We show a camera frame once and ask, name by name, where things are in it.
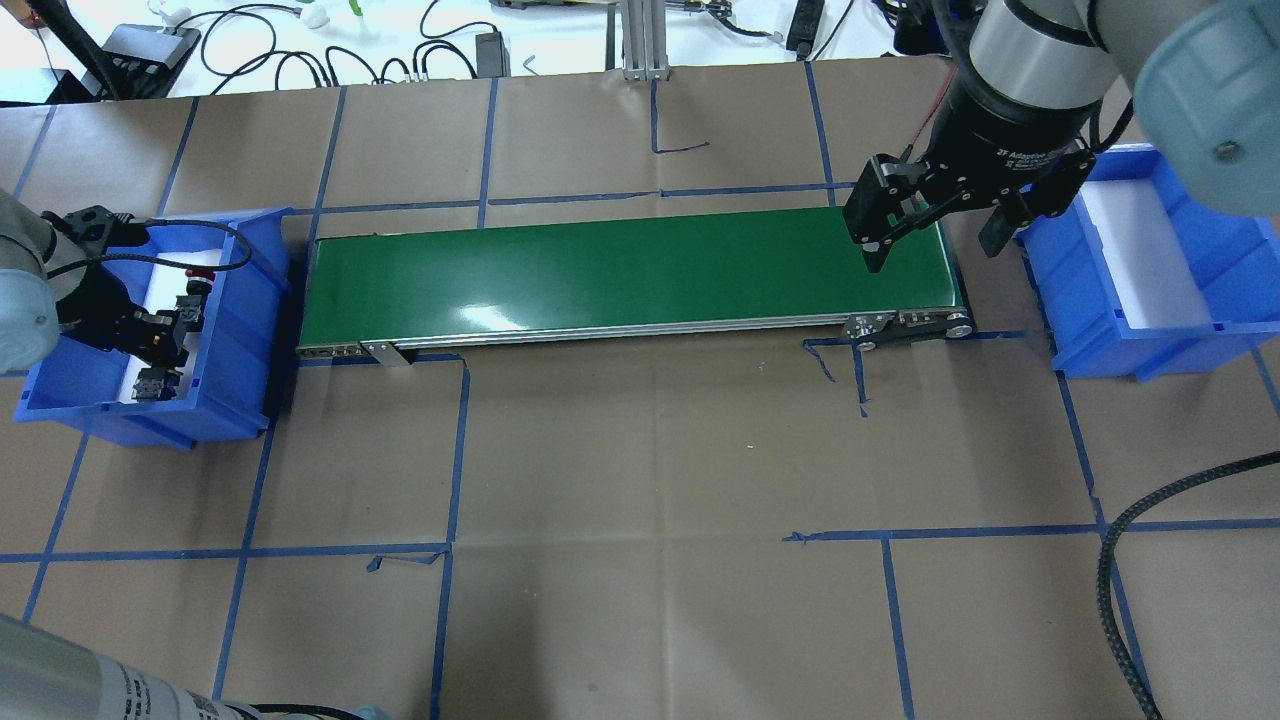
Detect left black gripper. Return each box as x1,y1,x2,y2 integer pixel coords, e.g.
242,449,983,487
40,205,189,366

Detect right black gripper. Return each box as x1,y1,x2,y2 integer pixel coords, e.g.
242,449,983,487
844,78,1097,274

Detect red push button switch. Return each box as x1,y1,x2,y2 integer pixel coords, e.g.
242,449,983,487
175,269,216,333

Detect yellow push button switch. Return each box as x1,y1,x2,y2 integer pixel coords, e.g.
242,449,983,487
131,366,182,404

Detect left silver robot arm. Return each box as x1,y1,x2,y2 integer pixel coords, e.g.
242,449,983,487
1,191,189,372

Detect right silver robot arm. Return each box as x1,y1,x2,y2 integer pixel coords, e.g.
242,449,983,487
844,1,1279,273

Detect white foam pad left bin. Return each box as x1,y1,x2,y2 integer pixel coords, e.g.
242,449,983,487
116,249,221,404

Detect white foam pad bin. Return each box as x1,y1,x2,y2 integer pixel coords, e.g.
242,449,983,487
1080,179,1211,329
116,249,221,404

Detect left blue plastic bin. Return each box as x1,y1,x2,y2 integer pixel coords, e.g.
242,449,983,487
14,206,292,450

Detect blue plastic bin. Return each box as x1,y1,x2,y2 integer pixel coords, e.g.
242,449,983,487
14,206,292,450
1019,143,1279,382

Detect green conveyor belt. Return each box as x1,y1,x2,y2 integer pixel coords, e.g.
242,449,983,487
297,208,977,363

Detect right blue plastic bin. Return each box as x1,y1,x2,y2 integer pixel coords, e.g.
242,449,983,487
1019,143,1279,382

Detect white foam pad right bin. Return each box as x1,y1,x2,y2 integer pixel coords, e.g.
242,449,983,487
1080,179,1211,329

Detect black power adapter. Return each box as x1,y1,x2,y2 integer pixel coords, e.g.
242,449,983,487
474,31,511,78

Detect aluminium frame post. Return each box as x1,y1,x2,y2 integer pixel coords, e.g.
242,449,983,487
618,0,671,82

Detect black braided cable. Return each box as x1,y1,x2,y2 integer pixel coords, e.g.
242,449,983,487
1097,452,1280,720

